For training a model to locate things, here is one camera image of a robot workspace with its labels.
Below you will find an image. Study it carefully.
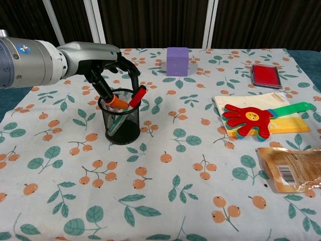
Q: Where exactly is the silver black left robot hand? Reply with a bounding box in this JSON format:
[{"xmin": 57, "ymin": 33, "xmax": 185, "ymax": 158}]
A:
[{"xmin": 57, "ymin": 41, "xmax": 141, "ymax": 109}]

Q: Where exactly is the red cap marker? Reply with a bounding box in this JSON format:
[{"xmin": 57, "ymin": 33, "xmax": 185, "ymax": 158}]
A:
[{"xmin": 107, "ymin": 85, "xmax": 147, "ymax": 134}]

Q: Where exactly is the black mesh pen holder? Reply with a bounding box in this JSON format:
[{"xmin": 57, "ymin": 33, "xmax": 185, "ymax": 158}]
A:
[{"xmin": 97, "ymin": 88, "xmax": 141, "ymax": 145}]

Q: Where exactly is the red hand clapper toy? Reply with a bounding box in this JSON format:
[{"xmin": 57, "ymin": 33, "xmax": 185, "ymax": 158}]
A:
[{"xmin": 221, "ymin": 101, "xmax": 311, "ymax": 141}]

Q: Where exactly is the teal table cover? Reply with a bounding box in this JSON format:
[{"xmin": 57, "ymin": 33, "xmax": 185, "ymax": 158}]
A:
[{"xmin": 0, "ymin": 48, "xmax": 321, "ymax": 123}]

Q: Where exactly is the purple foam cube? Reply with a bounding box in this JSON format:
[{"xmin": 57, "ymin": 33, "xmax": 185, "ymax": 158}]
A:
[{"xmin": 166, "ymin": 47, "xmax": 189, "ymax": 77}]

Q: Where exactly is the floral fruit print tablecloth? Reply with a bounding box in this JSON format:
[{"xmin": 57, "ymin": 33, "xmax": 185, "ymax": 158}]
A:
[{"xmin": 0, "ymin": 47, "xmax": 321, "ymax": 241}]

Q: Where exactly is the red ink pad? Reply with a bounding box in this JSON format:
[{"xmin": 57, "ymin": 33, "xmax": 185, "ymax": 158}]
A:
[{"xmin": 250, "ymin": 64, "xmax": 283, "ymax": 90}]

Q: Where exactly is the orange foil snack pouch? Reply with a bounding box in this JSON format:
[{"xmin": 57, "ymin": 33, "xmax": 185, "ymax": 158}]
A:
[{"xmin": 255, "ymin": 147, "xmax": 321, "ymax": 193}]

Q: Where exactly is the wide white frame post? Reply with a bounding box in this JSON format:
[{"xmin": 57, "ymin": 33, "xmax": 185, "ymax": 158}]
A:
[{"xmin": 83, "ymin": 0, "xmax": 107, "ymax": 45}]

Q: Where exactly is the thin white frame post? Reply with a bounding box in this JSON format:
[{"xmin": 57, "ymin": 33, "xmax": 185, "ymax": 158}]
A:
[{"xmin": 42, "ymin": 0, "xmax": 67, "ymax": 47}]

